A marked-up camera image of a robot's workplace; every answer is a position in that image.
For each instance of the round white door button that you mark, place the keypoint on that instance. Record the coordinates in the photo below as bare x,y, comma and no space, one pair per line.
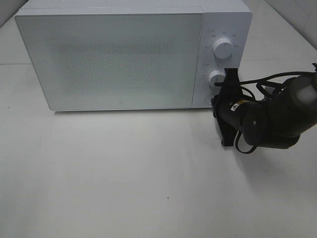
208,98

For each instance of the white microwave door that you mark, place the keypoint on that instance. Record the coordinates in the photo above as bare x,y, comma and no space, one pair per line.
114,62

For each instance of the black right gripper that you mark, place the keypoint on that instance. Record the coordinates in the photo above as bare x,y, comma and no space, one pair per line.
230,93

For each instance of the white timer knob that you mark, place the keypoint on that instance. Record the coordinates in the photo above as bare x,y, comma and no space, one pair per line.
216,76

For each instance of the upper white power knob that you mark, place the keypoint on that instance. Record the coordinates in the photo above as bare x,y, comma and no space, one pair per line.
223,47

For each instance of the white microwave oven body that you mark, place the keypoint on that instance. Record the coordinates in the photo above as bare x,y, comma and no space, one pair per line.
231,18

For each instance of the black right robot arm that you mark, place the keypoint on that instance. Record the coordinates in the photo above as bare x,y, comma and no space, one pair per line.
270,112

